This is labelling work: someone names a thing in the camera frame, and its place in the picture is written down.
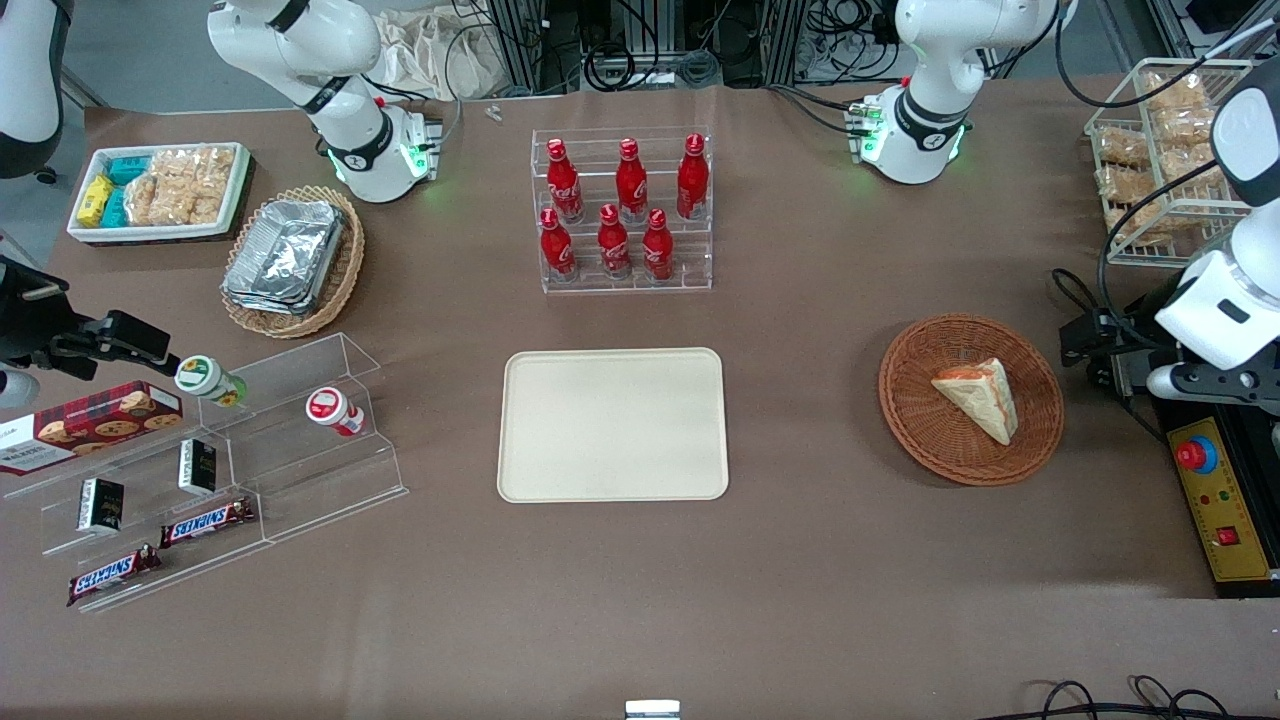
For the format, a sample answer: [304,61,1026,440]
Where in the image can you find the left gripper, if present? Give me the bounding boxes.
[1060,249,1280,400]

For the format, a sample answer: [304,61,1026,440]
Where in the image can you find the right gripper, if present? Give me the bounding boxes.
[0,257,183,380]

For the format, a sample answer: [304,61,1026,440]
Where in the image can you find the wrapped triangular sandwich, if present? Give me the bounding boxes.
[931,358,1020,447]

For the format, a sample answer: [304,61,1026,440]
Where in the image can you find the silver foil tray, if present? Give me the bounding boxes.
[226,199,346,301]
[222,280,326,318]

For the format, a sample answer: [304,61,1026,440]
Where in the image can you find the brown round wicker basket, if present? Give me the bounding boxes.
[878,314,1066,488]

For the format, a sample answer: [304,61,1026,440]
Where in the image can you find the light wicker basket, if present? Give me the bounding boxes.
[220,185,367,340]

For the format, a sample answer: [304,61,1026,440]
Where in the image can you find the beige plastic tray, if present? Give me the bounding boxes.
[497,347,730,504]

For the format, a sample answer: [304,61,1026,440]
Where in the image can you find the red tartan cookie box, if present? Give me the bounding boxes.
[0,380,185,478]

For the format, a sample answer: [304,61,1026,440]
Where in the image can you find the green lid sunflower cup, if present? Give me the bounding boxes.
[174,355,249,409]

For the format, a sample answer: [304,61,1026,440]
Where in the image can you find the clear fried snack bag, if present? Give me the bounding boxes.
[1153,105,1219,153]
[1100,165,1171,248]
[1098,128,1153,168]
[1143,70,1209,113]

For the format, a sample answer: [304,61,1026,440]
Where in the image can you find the yellow snack packet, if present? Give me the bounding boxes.
[77,174,115,228]

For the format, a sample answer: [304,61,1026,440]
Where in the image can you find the small black white box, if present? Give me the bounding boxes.
[177,438,219,497]
[77,477,126,534]

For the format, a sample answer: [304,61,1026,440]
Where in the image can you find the clear rice cracker bag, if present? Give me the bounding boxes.
[124,175,223,227]
[150,146,237,196]

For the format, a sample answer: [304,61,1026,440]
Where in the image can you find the yellow black emergency stop box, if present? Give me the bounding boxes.
[1163,400,1280,600]

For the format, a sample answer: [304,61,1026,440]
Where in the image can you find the brown Snickers bar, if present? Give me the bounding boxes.
[159,496,258,550]
[66,544,164,609]

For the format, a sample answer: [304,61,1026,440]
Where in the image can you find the white rectangular snack bin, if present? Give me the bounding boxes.
[67,142,252,245]

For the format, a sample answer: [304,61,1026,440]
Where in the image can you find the red lid white cup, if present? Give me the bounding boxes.
[305,386,367,439]

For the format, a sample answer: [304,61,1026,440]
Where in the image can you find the clear acrylic stepped shelf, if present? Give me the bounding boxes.
[0,332,410,614]

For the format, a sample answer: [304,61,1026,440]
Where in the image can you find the brown table cover mat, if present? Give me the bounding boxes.
[0,74,1280,720]

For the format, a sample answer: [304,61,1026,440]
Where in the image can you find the beige crumpled cloth bag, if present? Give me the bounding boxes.
[372,6,513,102]

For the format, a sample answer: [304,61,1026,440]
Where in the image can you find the red cola bottle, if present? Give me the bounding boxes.
[597,204,633,280]
[676,133,711,222]
[545,138,586,224]
[641,208,676,282]
[539,207,579,282]
[615,138,649,224]

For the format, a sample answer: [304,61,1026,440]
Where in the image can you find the clear acrylic bottle rack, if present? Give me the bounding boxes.
[529,127,714,295]

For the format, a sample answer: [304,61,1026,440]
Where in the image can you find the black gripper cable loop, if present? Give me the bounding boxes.
[1049,160,1246,401]

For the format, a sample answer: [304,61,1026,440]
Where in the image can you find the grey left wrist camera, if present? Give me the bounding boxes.
[1147,362,1280,404]

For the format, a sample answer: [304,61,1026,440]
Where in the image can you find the white wire basket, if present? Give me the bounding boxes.
[1084,57,1258,268]

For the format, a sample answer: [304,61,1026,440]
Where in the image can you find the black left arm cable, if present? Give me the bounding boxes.
[1053,0,1280,109]

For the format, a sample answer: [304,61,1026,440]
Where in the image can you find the black floor cables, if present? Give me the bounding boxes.
[1000,677,1263,720]

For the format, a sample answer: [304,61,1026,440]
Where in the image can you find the black base cables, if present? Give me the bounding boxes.
[765,82,873,138]

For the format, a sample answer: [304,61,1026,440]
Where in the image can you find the aluminium frame post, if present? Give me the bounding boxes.
[488,0,563,93]

